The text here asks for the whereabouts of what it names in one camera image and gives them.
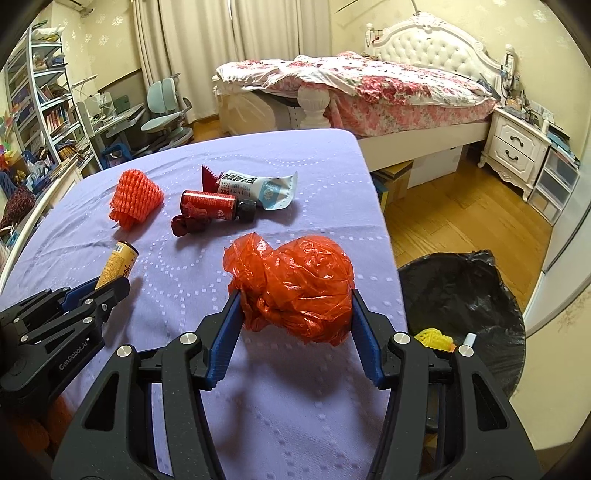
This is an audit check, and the light green desk chair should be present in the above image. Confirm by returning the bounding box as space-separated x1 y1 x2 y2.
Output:
141 76 195 148

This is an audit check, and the blue plastic stool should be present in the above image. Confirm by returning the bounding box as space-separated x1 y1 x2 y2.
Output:
102 144 131 168

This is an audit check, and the brown cardboard box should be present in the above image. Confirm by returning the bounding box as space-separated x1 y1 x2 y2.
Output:
376 161 414 206

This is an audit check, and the floral quilt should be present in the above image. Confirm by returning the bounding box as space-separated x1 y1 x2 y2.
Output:
215 53 495 100

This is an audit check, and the beige curtain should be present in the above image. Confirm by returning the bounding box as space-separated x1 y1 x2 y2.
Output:
131 0 232 125
231 0 333 65

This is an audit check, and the yellow foam fruit net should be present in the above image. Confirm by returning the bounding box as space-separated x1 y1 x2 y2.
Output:
414 328 455 352

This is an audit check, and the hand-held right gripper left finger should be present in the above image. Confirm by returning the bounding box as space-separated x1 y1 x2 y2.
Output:
53 288 243 480

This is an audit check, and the white printed wrapper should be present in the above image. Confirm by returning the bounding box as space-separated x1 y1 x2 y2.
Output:
217 170 298 210

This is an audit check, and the dark red wrapper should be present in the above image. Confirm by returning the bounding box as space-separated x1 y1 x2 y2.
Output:
171 213 213 237

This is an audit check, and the round bin with black liner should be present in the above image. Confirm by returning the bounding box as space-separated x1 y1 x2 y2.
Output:
397 249 527 402

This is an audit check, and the white wardrobe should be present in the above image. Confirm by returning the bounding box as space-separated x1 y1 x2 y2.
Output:
524 41 591 333

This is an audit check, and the purple tablecloth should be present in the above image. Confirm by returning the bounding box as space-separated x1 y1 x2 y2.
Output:
0 128 409 480

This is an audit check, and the small red bottle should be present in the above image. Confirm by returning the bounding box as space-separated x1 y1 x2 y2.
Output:
180 190 257 222

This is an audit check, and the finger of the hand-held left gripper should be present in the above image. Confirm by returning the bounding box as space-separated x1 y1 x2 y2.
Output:
0 281 100 335
25 277 131 344

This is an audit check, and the red foam fruit net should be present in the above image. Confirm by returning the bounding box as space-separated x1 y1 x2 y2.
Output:
110 169 164 230

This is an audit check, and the yellow drink can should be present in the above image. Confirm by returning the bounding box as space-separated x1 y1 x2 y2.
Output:
95 241 139 291

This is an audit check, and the stack of books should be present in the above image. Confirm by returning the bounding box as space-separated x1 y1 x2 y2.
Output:
547 124 581 167

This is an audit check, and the blue and yellow box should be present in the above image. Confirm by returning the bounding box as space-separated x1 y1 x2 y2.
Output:
369 178 389 213

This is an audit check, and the clear plastic drawer unit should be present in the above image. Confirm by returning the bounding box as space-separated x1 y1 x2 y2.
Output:
529 148 580 226

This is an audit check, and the white storage box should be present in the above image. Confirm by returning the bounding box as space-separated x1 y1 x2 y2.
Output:
409 145 462 188

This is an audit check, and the red plastic bag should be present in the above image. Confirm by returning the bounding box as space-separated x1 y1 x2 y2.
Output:
223 233 356 346

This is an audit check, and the red triangular wrapper scrap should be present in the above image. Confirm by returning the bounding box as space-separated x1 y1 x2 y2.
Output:
201 165 225 192

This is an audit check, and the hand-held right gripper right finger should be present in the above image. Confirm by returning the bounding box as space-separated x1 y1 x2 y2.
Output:
351 287 543 480

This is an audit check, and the pink floral bed sheet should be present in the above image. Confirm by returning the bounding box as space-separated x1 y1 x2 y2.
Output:
330 80 502 139

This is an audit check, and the white study desk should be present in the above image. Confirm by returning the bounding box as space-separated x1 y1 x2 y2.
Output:
76 92 146 171

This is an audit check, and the orange fuzzy clothing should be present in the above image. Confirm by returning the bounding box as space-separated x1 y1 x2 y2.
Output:
0 397 70 462

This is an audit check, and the white bed with tufted headboard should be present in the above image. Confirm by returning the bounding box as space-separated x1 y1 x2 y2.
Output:
215 11 515 174

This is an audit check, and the white bookshelf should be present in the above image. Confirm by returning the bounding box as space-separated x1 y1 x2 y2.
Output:
0 25 93 185

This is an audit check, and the white nightstand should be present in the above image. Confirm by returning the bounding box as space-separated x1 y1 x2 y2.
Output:
478 107 552 201

